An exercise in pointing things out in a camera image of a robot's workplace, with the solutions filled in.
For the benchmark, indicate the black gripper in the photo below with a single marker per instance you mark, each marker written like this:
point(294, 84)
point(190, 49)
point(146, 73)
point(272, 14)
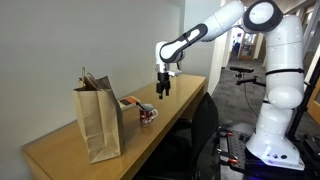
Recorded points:
point(163, 85)

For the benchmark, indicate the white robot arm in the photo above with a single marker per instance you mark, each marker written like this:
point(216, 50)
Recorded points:
point(284, 72)

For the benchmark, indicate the red patterned mug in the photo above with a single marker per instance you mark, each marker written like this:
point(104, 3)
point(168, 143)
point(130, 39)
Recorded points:
point(147, 115)

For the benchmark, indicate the book with orange cover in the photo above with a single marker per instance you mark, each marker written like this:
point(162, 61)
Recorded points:
point(128, 102)

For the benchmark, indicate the brown paper bag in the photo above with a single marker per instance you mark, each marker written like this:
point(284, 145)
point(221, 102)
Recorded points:
point(99, 117)

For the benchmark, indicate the black office chair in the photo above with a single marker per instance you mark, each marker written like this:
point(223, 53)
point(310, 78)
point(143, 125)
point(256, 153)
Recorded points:
point(176, 157)

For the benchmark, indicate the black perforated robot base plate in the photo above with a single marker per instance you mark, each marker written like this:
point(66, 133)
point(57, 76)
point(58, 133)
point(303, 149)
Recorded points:
point(236, 145)

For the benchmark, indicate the red handled clamp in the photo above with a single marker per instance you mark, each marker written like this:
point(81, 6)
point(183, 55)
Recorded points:
point(230, 159)

